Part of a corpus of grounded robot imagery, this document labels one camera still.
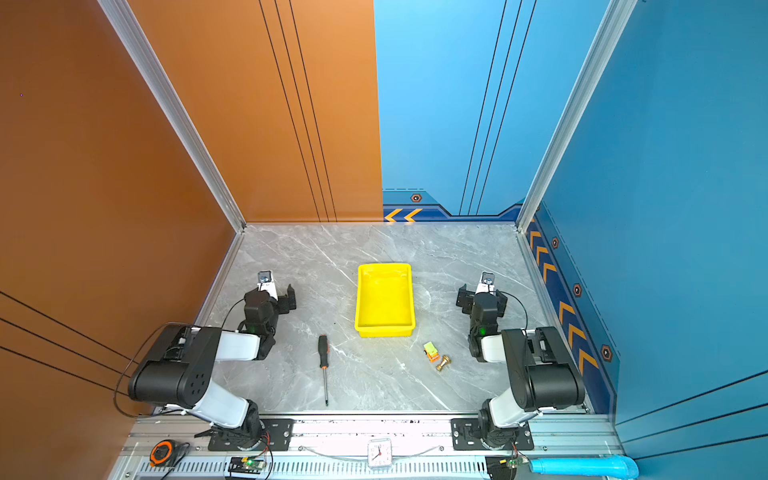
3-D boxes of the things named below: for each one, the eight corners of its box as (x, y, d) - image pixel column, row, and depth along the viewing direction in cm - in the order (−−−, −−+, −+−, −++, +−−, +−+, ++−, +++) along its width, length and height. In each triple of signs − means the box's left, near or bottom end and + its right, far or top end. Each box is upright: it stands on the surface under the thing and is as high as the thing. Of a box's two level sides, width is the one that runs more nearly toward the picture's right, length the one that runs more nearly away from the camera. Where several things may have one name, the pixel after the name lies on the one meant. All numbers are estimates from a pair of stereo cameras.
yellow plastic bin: (355, 338, 92) (352, 327, 86) (361, 273, 108) (359, 261, 102) (414, 338, 92) (415, 327, 86) (411, 273, 108) (412, 260, 102)
